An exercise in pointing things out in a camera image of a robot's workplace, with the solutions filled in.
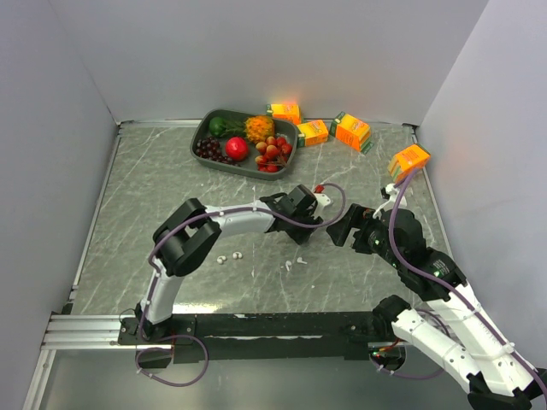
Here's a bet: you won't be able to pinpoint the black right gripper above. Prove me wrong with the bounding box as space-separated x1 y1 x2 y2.
326 202 404 269

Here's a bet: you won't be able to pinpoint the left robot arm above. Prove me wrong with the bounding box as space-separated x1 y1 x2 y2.
136 184 324 343

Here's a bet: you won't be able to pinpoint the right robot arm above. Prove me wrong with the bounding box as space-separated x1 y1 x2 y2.
326 204 546 409

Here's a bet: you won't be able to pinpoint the orange box middle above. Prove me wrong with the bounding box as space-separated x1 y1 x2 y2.
297 120 329 148

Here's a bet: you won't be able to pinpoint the orange striped sponge box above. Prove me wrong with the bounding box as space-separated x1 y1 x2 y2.
387 143 431 184

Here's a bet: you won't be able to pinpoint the dark grey fruit tray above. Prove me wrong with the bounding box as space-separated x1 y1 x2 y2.
190 108 299 181

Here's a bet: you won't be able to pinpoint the red pomegranate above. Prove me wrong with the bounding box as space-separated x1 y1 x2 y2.
225 137 249 162

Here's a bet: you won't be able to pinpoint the orange pineapple toy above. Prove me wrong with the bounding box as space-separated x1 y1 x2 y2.
244 115 275 144

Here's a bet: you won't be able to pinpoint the orange sponge box near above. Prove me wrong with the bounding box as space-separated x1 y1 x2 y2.
329 112 372 153

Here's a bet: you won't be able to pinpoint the orange box back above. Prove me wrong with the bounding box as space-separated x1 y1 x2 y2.
266 103 303 125

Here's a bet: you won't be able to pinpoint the dark purple grapes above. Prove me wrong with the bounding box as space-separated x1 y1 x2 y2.
193 137 236 166

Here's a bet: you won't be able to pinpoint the green pepper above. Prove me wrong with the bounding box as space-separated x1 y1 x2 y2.
209 116 226 138

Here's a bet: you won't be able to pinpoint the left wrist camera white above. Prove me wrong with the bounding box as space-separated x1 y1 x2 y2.
313 184 333 213

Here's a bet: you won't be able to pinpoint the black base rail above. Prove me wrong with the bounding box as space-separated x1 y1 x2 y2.
118 311 396 368

